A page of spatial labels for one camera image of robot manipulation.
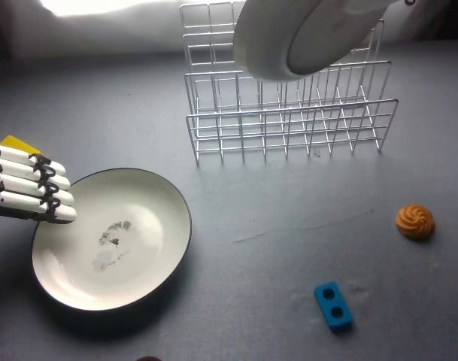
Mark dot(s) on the orange swirl cookie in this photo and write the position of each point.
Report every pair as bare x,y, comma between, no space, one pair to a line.
415,222

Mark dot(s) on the yellow rectangular block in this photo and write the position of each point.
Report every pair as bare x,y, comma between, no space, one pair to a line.
20,144

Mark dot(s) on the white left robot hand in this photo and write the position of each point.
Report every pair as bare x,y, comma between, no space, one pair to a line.
22,180

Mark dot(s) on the blue block with two holes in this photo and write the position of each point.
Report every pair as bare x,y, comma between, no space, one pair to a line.
332,306

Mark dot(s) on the white ceramic plate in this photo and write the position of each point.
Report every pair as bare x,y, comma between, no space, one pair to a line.
112,240
266,37

